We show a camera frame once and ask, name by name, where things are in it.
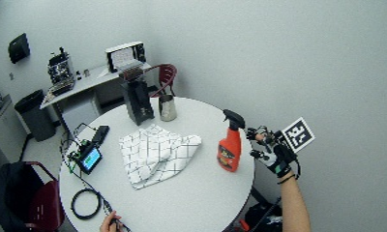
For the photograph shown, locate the black cable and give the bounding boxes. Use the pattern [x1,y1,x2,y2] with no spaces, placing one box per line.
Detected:
[58,122,134,232]

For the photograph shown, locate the orange spray bottle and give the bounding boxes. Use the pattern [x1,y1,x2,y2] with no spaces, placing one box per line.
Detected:
[215,108,247,173]

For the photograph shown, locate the white marker cube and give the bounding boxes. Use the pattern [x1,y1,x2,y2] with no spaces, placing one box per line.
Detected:
[282,116,318,154]

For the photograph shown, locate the black wristband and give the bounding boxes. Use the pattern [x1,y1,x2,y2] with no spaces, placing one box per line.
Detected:
[276,173,298,186]

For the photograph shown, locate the black bag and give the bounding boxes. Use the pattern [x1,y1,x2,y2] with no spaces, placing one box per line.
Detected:
[234,201,286,232]

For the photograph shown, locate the white checked cloth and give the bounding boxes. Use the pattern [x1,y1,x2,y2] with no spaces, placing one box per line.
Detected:
[118,124,203,190]

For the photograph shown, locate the steel milk pitcher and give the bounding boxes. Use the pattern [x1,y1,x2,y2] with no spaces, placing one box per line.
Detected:
[158,94,178,123]

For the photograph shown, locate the black power bank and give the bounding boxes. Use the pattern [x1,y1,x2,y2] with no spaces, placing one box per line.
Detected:
[91,125,111,147]

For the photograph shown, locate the small screen device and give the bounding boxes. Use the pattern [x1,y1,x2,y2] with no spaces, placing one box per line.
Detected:
[69,138,103,175]

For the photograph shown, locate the white box appliance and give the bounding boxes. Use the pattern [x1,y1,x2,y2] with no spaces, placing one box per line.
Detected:
[105,41,147,73]

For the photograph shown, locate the grey side table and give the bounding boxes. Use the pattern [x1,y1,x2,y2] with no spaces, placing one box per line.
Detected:
[39,62,154,133]

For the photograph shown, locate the espresso machine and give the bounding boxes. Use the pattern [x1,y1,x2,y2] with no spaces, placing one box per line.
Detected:
[47,46,77,97]

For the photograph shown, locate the black trash bin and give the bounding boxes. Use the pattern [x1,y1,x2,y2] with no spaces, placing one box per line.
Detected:
[14,89,58,142]

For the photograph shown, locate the dark red chair with jacket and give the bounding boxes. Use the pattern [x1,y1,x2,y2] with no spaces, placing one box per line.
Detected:
[13,160,67,232]

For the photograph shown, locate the black jacket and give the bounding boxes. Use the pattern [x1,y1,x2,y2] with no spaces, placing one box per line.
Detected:
[0,161,42,232]

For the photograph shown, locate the black wall dispenser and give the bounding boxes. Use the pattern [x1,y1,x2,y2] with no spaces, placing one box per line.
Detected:
[7,32,31,65]

